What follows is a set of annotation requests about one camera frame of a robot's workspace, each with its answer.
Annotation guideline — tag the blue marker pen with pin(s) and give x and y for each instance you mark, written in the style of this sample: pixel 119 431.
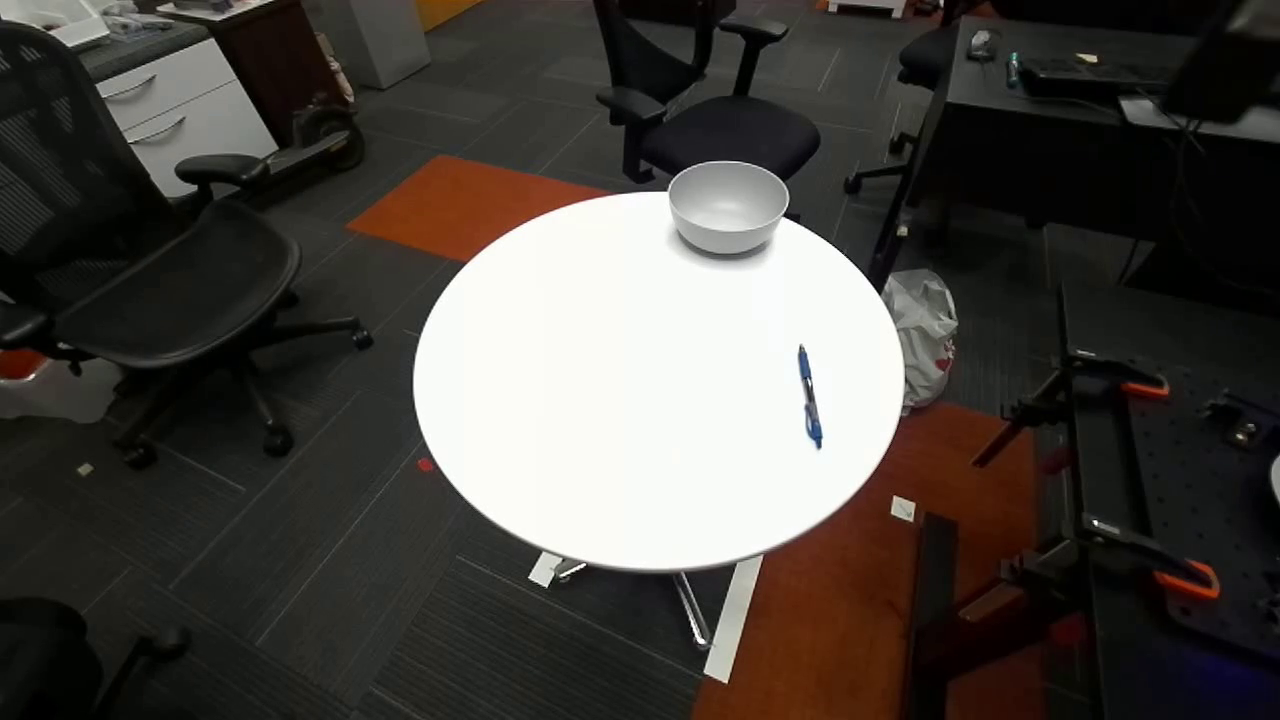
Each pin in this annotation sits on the blue marker pen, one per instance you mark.
pixel 810 397

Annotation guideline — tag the white round bowl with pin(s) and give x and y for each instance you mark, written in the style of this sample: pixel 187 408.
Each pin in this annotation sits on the white round bowl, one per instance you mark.
pixel 724 206

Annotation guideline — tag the black padded office chair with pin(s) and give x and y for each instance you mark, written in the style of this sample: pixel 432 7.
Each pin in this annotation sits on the black padded office chair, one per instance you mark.
pixel 724 130

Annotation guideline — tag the white table base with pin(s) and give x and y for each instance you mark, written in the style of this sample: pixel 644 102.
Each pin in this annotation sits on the white table base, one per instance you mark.
pixel 734 617

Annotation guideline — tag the white plastic bag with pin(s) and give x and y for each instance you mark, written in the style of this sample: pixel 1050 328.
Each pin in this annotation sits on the white plastic bag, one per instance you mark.
pixel 926 324

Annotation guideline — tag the small white paper tag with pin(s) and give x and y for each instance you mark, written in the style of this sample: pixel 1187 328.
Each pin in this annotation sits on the small white paper tag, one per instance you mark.
pixel 901 508

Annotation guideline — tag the black floor scooter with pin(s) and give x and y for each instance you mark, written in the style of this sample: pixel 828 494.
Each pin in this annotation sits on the black floor scooter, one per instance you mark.
pixel 314 145

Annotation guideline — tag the black orange bar clamp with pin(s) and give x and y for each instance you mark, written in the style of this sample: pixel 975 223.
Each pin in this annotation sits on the black orange bar clamp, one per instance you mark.
pixel 1145 563
pixel 1092 382

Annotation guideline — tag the grey computer mouse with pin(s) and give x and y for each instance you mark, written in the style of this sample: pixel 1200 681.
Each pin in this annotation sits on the grey computer mouse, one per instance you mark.
pixel 981 41

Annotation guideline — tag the dark brown wooden cabinet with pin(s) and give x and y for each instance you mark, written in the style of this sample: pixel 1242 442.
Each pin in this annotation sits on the dark brown wooden cabinet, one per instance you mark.
pixel 278 56

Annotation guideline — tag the black mesh office chair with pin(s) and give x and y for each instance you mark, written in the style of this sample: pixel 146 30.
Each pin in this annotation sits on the black mesh office chair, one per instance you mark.
pixel 162 286

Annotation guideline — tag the black keyboard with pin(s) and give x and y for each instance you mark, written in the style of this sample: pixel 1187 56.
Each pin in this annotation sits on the black keyboard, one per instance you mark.
pixel 1076 79

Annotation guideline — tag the white drawer cabinet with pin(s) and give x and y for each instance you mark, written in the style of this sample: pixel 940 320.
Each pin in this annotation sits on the white drawer cabinet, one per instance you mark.
pixel 182 114

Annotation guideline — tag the black perforated robot bench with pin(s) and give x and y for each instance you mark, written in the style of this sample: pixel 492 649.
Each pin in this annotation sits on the black perforated robot bench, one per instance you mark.
pixel 1173 533

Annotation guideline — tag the black computer monitor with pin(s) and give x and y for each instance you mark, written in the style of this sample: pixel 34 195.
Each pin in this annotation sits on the black computer monitor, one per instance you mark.
pixel 1224 65

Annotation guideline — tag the black chair with round back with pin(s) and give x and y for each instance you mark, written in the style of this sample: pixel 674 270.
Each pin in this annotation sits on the black chair with round back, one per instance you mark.
pixel 44 663

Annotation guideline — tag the black upright post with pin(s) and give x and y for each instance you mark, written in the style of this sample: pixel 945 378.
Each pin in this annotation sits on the black upright post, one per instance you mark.
pixel 930 607

